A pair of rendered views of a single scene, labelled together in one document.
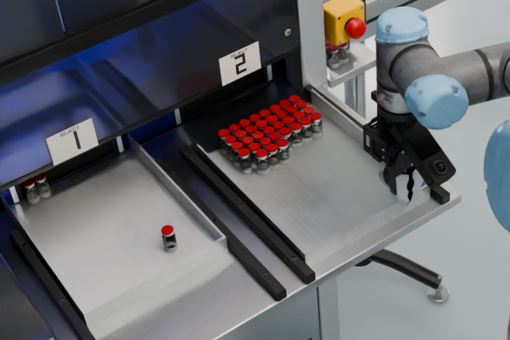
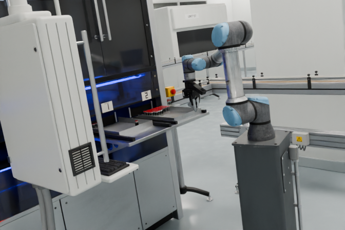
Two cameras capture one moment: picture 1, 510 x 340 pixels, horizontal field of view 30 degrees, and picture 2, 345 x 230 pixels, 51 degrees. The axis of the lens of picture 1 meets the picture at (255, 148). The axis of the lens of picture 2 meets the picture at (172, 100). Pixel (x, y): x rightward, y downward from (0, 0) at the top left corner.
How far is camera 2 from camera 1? 1.32 m
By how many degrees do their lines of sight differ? 34
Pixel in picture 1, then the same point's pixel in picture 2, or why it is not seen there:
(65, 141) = (105, 106)
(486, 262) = (222, 191)
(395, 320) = (198, 207)
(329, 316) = (178, 198)
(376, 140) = (186, 91)
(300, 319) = (169, 196)
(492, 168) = (213, 37)
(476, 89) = (207, 61)
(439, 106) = (199, 62)
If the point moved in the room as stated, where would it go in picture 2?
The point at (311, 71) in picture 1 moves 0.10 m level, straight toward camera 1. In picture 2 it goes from (164, 103) to (166, 105)
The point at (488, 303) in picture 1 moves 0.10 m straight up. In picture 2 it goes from (225, 198) to (224, 187)
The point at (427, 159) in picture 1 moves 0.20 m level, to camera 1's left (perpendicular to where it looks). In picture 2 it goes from (199, 88) to (169, 94)
